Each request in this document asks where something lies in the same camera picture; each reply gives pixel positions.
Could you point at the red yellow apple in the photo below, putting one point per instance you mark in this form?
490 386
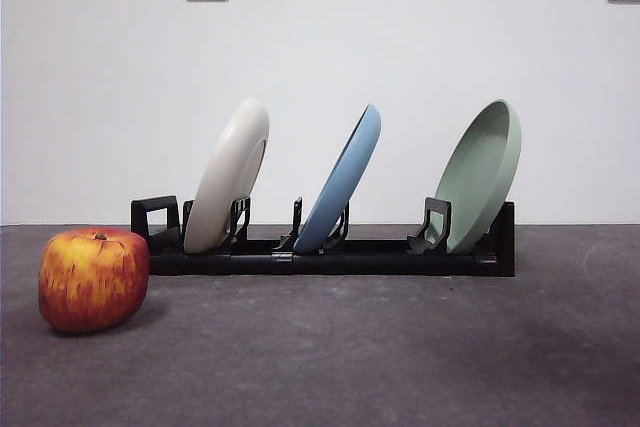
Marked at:
92 282

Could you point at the green plate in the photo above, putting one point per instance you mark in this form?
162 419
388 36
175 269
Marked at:
475 182

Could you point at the cream pale yellow plate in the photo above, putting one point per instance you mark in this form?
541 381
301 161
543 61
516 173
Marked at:
225 172

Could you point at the blue plate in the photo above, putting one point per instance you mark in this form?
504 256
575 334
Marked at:
340 182

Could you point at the black plate rack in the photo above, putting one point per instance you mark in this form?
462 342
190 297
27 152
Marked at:
350 264

